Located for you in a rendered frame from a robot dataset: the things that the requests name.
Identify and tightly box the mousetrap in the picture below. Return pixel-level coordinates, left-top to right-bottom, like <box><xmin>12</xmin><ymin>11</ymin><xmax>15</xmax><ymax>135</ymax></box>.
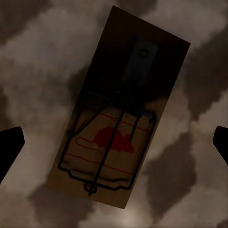
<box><xmin>45</xmin><ymin>5</ymin><xmax>190</xmax><ymax>209</ymax></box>

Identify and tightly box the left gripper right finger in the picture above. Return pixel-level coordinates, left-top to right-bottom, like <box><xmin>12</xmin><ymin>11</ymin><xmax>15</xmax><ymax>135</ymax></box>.
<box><xmin>213</xmin><ymin>126</ymin><xmax>228</xmax><ymax>164</ymax></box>

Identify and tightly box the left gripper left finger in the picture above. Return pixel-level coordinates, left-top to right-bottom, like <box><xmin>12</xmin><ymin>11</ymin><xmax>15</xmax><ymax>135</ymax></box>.
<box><xmin>0</xmin><ymin>126</ymin><xmax>25</xmax><ymax>183</ymax></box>

